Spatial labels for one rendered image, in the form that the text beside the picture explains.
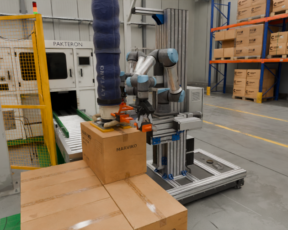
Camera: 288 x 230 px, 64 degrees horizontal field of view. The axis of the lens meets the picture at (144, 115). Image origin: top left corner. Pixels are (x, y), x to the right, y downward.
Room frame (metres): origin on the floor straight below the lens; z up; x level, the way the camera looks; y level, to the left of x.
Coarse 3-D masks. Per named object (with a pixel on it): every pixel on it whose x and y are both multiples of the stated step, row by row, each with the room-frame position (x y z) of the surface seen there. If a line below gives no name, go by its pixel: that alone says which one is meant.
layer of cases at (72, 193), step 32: (32, 192) 1.62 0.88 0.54; (64, 192) 1.61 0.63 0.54; (96, 192) 1.60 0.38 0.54; (128, 192) 1.59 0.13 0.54; (160, 192) 1.58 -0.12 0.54; (32, 224) 1.25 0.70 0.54; (64, 224) 1.24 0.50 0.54; (96, 224) 1.23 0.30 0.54; (128, 224) 1.23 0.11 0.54; (160, 224) 1.27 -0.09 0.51
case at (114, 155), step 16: (80, 128) 2.21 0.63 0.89; (128, 128) 1.97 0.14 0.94; (96, 144) 1.84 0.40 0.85; (112, 144) 1.75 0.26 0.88; (128, 144) 1.82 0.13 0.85; (144, 144) 1.91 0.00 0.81; (96, 160) 1.86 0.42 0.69; (112, 160) 1.75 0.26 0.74; (128, 160) 1.82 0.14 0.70; (144, 160) 1.91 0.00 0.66; (112, 176) 1.74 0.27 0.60; (128, 176) 1.82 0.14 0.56
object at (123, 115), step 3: (117, 114) 1.87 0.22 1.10; (120, 114) 1.89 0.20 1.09; (123, 114) 1.90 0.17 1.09; (126, 114) 1.88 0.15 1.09; (117, 117) 1.82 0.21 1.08; (120, 117) 1.80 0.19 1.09; (123, 117) 1.82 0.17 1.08; (117, 120) 1.82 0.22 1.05; (120, 120) 1.80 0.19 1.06; (123, 120) 1.82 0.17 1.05
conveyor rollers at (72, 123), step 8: (64, 120) 3.97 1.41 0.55; (72, 120) 3.95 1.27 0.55; (80, 120) 3.93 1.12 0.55; (72, 128) 3.43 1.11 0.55; (64, 136) 3.02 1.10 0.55; (72, 136) 3.06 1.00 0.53; (80, 136) 3.03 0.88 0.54; (72, 144) 2.71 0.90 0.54; (80, 144) 2.69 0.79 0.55; (72, 152) 2.45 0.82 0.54
